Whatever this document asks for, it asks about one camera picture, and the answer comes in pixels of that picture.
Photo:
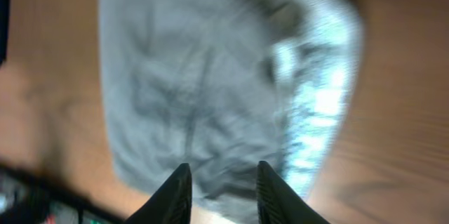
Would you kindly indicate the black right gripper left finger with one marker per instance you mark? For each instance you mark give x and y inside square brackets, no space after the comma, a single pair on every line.
[171,203]

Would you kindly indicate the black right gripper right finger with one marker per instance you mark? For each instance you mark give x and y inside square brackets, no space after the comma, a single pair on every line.
[278,203]

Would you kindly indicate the grey shorts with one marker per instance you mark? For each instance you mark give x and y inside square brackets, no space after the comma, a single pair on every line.
[223,85]

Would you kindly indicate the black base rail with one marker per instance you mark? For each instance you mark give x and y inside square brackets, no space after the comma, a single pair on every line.
[26,198]

